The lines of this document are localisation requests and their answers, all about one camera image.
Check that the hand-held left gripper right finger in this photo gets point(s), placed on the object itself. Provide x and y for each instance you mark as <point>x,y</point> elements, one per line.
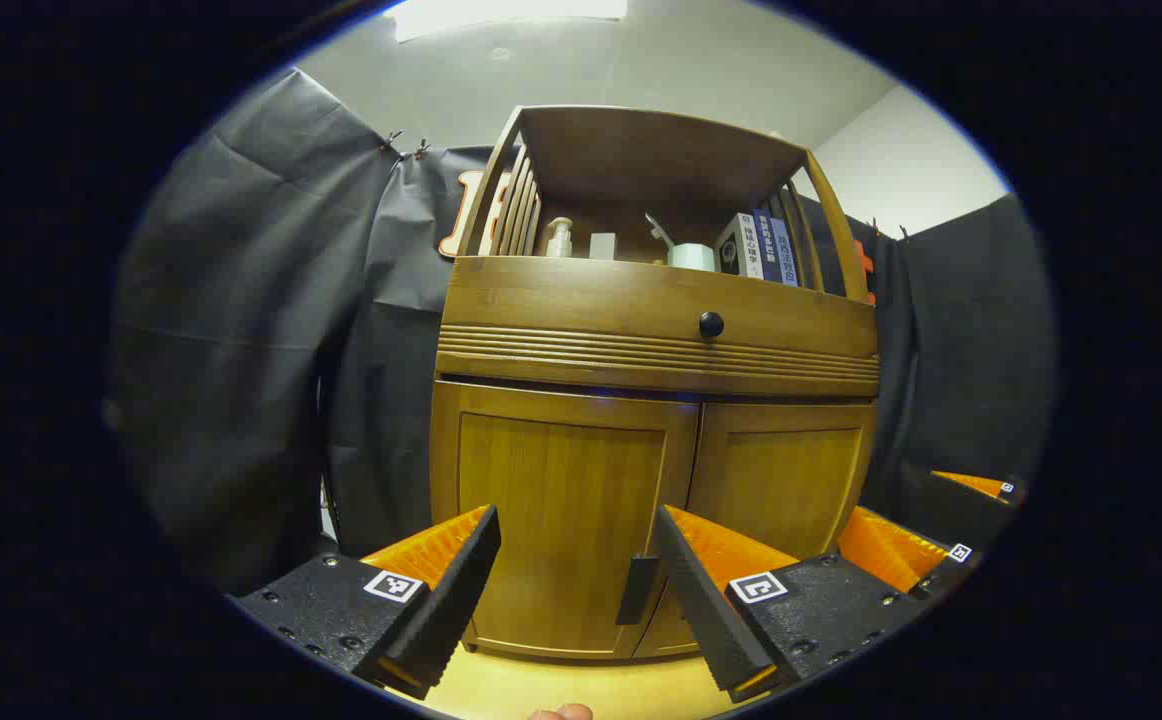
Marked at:
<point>706,610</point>

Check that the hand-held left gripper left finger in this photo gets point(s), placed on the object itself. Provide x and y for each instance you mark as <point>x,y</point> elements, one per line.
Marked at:
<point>446,600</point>

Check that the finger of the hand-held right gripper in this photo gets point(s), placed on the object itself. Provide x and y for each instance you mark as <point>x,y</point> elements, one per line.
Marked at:
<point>891,550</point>
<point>956,510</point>

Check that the wooden shoe cabinet door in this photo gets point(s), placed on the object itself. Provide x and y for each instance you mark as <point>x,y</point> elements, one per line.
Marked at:
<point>561,480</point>
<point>781,470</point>

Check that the wooden double-door shoe cabinet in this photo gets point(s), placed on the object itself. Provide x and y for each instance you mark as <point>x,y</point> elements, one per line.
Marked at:
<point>631,150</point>

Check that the wooden cabinet drawer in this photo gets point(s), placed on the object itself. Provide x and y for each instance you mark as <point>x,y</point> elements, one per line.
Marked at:
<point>561,300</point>

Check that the black round drawer knob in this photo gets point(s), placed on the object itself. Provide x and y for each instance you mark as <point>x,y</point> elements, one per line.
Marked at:
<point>711,324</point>

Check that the light blue book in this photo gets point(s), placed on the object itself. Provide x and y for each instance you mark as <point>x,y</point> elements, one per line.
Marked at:
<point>786,255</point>

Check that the dark blue book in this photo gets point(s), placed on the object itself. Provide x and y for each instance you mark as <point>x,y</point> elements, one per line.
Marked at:
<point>767,248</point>

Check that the mint green roll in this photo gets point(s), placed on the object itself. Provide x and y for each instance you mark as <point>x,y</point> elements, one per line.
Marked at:
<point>692,258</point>

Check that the black backdrop cloth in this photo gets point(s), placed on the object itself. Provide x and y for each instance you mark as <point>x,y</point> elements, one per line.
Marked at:
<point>231,320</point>

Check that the small white box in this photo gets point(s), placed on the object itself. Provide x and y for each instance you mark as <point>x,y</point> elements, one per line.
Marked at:
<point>602,247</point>

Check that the grey flat tool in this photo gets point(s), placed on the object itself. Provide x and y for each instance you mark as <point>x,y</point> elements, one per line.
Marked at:
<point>659,228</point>

